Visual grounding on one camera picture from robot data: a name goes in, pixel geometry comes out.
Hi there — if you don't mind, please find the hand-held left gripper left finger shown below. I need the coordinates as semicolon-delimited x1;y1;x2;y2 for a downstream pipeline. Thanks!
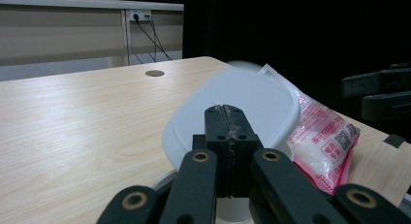
192;104;234;198

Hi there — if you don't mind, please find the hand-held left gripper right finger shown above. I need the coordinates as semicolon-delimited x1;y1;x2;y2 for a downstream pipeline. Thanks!
223;104;264;198

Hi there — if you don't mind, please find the pink and white bag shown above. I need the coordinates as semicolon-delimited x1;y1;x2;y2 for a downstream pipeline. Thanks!
257;63;362;196

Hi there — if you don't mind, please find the dark tape patch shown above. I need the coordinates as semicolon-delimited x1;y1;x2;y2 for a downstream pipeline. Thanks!
383;133;407;149

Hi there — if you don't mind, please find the grey round cable hole cover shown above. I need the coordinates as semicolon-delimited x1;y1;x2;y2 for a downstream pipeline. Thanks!
144;69;166;78

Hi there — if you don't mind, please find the black cable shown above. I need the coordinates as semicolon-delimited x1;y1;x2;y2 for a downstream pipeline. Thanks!
145;14;160;63
133;13;174;61

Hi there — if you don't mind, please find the grey metal post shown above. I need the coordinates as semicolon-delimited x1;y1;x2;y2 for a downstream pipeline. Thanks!
120;9;133;67

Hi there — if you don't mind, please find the white wall socket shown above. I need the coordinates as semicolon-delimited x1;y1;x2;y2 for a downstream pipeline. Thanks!
128;9;152;22

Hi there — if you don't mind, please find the white wall ledge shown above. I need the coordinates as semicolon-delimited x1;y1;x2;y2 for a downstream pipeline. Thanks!
0;0;185;12

